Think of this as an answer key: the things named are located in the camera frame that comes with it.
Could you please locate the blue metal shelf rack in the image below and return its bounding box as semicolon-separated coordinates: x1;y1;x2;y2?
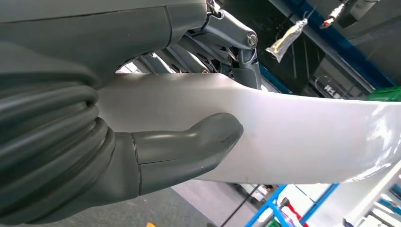
258;0;396;95
244;183;340;227

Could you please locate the clear plastic bag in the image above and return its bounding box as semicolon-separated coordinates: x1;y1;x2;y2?
265;18;309;63

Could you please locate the clear acrylic sign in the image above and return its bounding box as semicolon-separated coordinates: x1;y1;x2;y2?
314;75;356;100

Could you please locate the red barrier belt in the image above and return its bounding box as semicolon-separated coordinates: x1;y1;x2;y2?
287;203;310;227

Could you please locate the green plastic crate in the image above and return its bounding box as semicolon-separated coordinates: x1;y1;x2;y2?
365;87;401;103

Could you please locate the white table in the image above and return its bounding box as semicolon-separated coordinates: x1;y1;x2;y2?
343;161;401;227

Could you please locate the cable with red plug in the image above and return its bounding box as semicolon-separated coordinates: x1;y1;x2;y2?
319;0;350;29

